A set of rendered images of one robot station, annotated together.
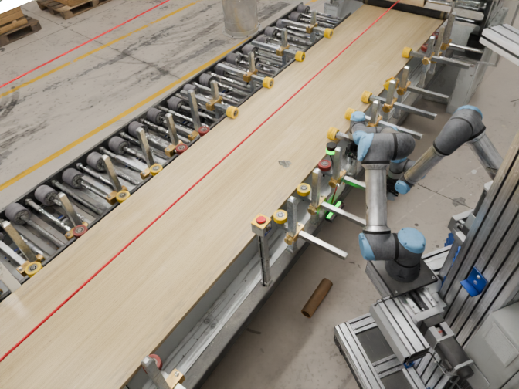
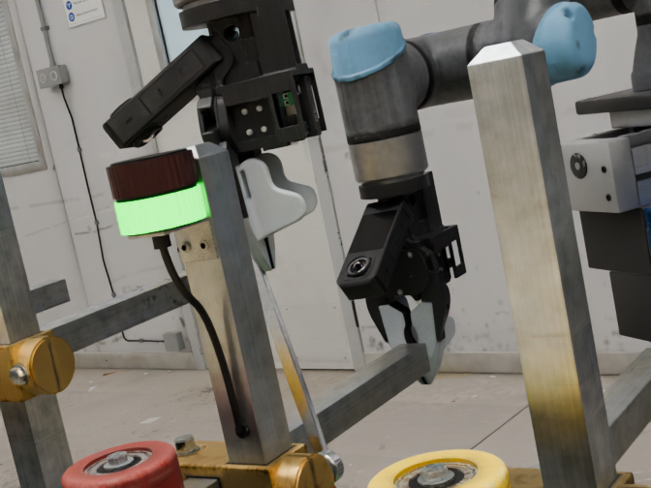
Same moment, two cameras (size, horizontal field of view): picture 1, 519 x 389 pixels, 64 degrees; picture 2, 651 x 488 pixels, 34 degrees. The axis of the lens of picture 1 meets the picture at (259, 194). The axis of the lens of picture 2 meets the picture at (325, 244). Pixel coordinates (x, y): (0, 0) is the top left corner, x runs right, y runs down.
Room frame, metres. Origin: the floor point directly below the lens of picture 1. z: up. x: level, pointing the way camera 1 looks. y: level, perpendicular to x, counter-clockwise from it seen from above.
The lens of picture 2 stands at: (1.79, 0.30, 1.13)
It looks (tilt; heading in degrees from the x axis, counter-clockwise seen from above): 8 degrees down; 266
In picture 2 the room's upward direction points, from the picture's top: 12 degrees counter-clockwise
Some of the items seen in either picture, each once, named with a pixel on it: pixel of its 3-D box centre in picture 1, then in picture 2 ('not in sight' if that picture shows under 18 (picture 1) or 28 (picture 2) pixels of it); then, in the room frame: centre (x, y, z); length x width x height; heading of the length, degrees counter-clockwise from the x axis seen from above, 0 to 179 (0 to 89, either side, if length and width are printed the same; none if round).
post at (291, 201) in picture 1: (292, 228); not in sight; (1.43, -0.16, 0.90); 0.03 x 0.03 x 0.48; 51
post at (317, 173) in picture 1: (315, 200); (572, 431); (1.62, -0.32, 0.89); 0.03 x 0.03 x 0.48; 51
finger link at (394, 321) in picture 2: not in sight; (413, 336); (1.64, -0.77, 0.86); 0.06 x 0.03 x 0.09; 51
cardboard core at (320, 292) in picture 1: (317, 297); not in sight; (1.48, -0.34, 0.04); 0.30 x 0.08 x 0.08; 141
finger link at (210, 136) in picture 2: not in sight; (229, 163); (1.79, -0.53, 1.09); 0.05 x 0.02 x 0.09; 71
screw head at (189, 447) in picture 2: not in sight; (185, 444); (1.87, -0.52, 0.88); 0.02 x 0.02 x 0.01
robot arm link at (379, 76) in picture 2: (398, 162); (375, 81); (1.63, -0.76, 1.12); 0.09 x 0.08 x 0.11; 49
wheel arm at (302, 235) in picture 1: (310, 239); not in sight; (1.40, -0.26, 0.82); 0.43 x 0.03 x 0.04; 51
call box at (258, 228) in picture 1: (261, 225); not in sight; (1.22, 0.00, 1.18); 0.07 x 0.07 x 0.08; 51
